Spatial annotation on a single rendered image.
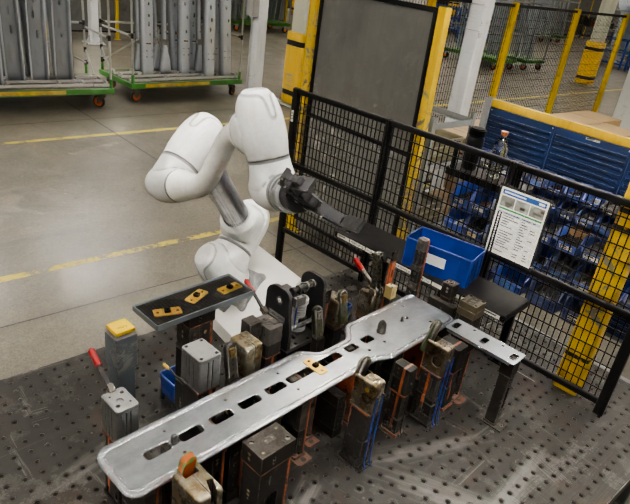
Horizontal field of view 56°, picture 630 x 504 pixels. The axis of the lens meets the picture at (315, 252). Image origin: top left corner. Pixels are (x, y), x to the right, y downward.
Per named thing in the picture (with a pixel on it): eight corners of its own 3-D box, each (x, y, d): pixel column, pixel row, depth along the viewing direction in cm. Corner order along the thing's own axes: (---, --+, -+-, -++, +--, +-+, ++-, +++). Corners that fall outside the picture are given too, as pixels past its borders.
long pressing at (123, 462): (136, 511, 137) (136, 506, 136) (88, 453, 150) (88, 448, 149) (457, 320, 230) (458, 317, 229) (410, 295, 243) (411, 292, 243)
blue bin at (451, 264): (465, 289, 245) (473, 261, 239) (399, 263, 259) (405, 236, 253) (479, 276, 258) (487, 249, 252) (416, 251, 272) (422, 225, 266)
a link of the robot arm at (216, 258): (211, 292, 251) (178, 266, 235) (233, 256, 256) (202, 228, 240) (237, 302, 241) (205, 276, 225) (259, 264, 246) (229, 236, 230)
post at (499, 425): (499, 432, 219) (521, 370, 206) (474, 416, 225) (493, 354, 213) (508, 425, 223) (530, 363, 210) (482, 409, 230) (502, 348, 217)
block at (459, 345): (442, 415, 224) (459, 354, 211) (418, 399, 230) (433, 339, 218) (455, 404, 230) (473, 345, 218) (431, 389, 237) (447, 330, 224)
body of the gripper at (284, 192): (298, 219, 136) (315, 225, 127) (270, 197, 132) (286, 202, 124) (316, 192, 136) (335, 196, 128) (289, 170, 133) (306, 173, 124)
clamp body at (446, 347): (427, 434, 214) (449, 355, 198) (401, 416, 221) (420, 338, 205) (441, 423, 220) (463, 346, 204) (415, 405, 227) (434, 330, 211)
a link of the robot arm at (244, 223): (223, 249, 254) (249, 207, 260) (255, 263, 249) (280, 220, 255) (149, 147, 185) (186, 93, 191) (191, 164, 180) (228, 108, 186)
